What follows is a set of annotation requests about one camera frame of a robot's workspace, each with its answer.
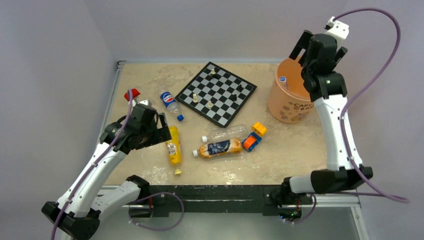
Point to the black chess piece top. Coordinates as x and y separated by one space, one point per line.
215 75

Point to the blue pepsi bottle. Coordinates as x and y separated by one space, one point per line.
171 105

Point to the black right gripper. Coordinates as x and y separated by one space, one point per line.
302 43

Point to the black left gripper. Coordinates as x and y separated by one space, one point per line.
161 135

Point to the yellow juice bottle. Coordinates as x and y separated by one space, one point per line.
174 151

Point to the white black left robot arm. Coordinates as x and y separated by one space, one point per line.
79 211

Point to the clear bottle white blue label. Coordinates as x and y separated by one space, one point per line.
284 83

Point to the black chess piece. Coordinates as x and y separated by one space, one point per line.
233 97
239 87
215 75

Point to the red toy block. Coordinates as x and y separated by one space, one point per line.
134 93

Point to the black chess piece right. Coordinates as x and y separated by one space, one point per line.
239 87

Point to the orange drink bottle blue label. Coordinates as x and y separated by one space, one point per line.
218 149

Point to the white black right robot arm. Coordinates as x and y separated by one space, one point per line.
328 92

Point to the black chess piece middle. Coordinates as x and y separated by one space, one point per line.
233 97

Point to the orange plastic bin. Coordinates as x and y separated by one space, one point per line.
293 105

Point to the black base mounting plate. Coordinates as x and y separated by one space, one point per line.
268 200

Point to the orange blue toy car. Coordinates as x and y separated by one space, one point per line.
251 142

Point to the aluminium table frame rail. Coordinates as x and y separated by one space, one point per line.
119 68

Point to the clear empty plastic bottle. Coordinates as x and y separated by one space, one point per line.
222 134

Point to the black white chessboard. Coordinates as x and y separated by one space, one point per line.
216 90

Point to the yellow toy block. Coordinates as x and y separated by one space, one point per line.
259 129

